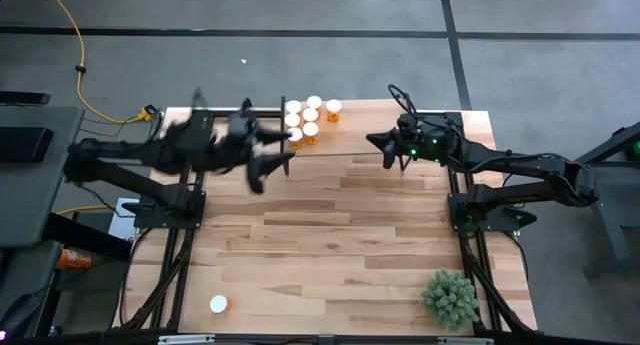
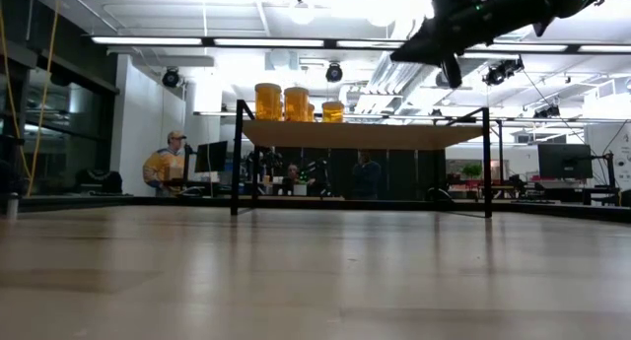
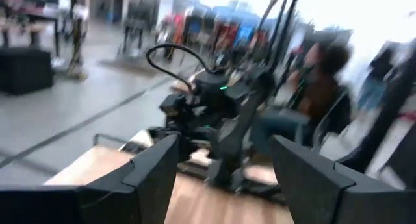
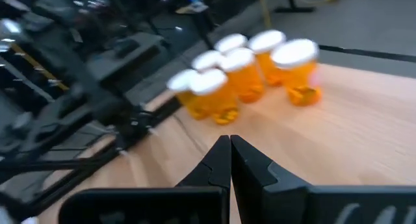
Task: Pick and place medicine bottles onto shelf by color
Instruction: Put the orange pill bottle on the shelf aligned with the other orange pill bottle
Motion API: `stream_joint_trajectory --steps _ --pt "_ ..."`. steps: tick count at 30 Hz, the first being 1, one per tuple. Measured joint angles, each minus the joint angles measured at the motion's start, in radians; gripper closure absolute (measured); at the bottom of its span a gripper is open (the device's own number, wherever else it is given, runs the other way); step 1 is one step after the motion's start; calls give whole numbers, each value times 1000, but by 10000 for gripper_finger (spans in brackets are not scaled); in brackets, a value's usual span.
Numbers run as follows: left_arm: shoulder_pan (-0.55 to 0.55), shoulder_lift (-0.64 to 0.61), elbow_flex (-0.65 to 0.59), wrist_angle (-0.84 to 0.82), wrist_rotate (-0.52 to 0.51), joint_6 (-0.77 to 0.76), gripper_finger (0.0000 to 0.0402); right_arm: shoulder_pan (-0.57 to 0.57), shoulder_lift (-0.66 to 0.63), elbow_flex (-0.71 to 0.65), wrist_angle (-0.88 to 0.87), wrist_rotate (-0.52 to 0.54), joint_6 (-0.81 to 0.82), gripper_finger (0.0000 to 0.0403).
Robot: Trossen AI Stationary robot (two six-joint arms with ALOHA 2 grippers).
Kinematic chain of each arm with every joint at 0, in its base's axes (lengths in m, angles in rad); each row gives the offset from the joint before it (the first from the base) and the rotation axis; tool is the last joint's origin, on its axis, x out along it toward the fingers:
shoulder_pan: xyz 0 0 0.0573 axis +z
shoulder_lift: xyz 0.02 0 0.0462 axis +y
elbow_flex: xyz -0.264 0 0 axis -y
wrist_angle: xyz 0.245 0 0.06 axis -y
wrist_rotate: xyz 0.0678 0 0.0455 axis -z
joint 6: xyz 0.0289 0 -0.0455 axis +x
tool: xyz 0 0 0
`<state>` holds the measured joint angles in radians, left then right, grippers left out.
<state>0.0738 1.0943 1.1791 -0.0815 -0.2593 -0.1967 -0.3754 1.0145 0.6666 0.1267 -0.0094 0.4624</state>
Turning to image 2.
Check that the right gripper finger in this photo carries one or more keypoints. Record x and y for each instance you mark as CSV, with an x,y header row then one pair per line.
x,y
451,73
424,49

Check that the amber medicine bottle white cap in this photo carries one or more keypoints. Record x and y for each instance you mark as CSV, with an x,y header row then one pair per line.
x,y
333,112
268,103
296,106

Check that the amber medicine bottle pink label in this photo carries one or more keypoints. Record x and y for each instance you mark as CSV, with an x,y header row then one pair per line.
x,y
311,113

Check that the wooden shelf with black legs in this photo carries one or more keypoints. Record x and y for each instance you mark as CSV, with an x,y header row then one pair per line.
x,y
355,135

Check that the white LED light bar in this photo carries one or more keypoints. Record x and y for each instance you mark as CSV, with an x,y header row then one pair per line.
x,y
266,42
606,48
148,41
522,47
370,44

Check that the black track light cluster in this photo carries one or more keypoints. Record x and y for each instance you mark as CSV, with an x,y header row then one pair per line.
x,y
503,71

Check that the black ceiling spotlight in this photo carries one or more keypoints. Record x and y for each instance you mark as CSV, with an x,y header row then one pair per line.
x,y
334,73
170,78

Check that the green potted plant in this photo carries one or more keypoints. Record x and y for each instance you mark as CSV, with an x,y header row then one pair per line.
x,y
471,171

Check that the person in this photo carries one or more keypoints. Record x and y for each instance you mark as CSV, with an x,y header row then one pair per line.
x,y
160,162
366,175
292,175

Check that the large black computer monitor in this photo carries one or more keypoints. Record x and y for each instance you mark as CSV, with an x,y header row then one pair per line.
x,y
564,161

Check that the cardboard box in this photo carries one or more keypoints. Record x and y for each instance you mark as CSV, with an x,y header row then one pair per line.
x,y
174,173

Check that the black bag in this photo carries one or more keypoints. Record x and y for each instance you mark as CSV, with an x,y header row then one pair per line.
x,y
98,181

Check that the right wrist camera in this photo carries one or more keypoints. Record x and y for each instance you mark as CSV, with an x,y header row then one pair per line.
x,y
441,0

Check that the black metal rig frame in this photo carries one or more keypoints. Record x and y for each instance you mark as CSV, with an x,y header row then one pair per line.
x,y
208,41

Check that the white cylindrical post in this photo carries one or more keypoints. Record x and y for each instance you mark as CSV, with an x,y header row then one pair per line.
x,y
12,205

